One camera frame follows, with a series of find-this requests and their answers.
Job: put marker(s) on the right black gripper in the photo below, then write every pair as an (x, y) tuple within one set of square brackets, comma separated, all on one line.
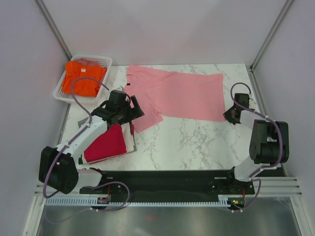
[(227, 115)]

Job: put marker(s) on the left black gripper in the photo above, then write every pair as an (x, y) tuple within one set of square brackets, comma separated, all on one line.
[(134, 113)]

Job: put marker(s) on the pink t shirt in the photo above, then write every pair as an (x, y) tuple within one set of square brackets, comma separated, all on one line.
[(173, 94)]

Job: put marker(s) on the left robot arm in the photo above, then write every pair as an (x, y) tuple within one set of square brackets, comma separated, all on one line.
[(58, 164)]

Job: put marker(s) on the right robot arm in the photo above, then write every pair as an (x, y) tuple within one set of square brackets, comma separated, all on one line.
[(269, 144)]

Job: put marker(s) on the folded white t shirt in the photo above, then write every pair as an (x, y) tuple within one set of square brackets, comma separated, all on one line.
[(128, 133)]

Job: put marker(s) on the folded red t shirt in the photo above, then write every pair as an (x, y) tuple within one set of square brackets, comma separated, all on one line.
[(109, 144)]

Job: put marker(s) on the dark pink shirt in basket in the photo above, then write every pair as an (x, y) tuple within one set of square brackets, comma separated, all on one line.
[(87, 62)]

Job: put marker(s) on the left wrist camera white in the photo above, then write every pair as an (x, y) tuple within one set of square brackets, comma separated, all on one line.
[(120, 89)]

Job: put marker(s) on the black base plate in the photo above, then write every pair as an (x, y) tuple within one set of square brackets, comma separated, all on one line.
[(170, 186)]

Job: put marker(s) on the white slotted cable duct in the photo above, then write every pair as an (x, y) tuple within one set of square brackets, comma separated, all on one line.
[(93, 201)]

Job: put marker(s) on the right aluminium frame post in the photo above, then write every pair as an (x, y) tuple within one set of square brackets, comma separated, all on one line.
[(271, 33)]

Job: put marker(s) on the aluminium frame post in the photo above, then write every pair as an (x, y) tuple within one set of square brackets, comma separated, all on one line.
[(53, 27), (271, 33)]

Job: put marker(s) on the left aluminium frame post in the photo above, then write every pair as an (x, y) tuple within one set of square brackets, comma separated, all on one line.
[(53, 27)]

